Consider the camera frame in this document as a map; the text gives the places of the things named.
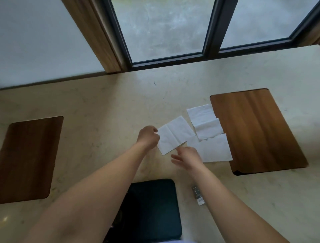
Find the person's right hand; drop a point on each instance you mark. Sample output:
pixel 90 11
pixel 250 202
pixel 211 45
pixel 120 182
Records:
pixel 191 159

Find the person's left hand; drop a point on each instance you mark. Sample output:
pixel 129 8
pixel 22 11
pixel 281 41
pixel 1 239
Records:
pixel 146 137

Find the person's right thumb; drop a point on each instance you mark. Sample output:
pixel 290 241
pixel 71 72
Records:
pixel 178 159

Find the person's left fingers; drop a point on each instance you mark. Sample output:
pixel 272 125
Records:
pixel 153 134

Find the person's right forearm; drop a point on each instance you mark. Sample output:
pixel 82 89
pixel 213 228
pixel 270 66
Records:
pixel 232 207

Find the person's left forearm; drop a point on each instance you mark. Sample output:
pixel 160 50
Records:
pixel 95 195

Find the large white paper napkin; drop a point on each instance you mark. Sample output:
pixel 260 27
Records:
pixel 215 149

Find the small grey wrapper packet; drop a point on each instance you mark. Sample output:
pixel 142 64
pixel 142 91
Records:
pixel 198 195

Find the torn-edged white paper napkin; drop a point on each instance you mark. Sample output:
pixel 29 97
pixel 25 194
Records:
pixel 208 130

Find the small white paper napkin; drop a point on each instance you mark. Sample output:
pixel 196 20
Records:
pixel 200 114

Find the dark teal seat cushion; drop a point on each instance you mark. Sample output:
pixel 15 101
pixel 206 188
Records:
pixel 152 212

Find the light wooden placemat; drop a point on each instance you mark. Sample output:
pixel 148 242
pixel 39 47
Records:
pixel 255 130

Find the wooden window trim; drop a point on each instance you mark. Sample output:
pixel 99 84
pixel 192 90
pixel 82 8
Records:
pixel 95 35

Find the dark wooden placemat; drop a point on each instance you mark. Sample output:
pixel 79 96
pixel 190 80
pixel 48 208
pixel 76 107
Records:
pixel 27 160

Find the dark metal window frame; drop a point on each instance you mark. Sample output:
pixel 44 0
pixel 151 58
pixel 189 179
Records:
pixel 212 27

